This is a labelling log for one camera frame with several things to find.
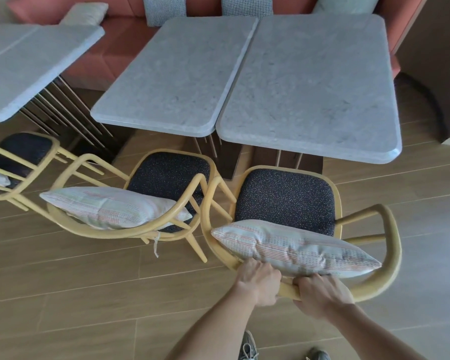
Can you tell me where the person's left hand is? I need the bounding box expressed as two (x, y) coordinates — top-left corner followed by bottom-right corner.
(234, 257), (283, 307)

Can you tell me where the person's right hand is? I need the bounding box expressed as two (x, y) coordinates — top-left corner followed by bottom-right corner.
(292, 273), (356, 320)

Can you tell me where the yellow chair with dark seat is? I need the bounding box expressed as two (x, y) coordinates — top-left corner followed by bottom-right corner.
(200, 165), (403, 303)
(47, 149), (237, 264)
(0, 132), (106, 212)

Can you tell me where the person's right forearm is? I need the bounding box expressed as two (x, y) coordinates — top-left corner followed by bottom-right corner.
(332, 301), (430, 360)

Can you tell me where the person's left forearm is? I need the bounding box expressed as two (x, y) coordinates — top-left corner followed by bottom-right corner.
(165, 290), (257, 360)

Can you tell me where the person's grey right shoe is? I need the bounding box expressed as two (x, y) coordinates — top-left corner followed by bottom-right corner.
(305, 347), (331, 360)

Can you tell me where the person's grey shoe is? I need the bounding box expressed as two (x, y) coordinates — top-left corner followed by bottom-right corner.
(305, 347), (331, 360)
(238, 331), (259, 360)

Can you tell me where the person's grey left shoe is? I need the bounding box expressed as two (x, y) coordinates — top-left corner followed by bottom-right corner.
(238, 331), (259, 360)

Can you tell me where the grey marble table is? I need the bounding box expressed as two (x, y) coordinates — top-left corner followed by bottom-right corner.
(0, 24), (115, 148)
(215, 14), (403, 176)
(91, 15), (259, 180)

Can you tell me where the brown wooden partition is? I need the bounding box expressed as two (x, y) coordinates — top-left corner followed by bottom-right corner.
(393, 0), (450, 147)

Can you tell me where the checked grey cushion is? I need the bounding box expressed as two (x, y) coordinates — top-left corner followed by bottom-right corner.
(142, 0), (187, 27)
(221, 0), (274, 18)

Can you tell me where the salmon pink bench sofa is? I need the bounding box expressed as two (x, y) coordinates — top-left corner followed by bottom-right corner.
(7, 0), (428, 92)

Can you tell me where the pale green cushion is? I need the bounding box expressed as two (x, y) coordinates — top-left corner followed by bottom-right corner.
(312, 0), (382, 15)

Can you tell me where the white patterned cushion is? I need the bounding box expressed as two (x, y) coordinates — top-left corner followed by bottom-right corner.
(60, 2), (109, 27)

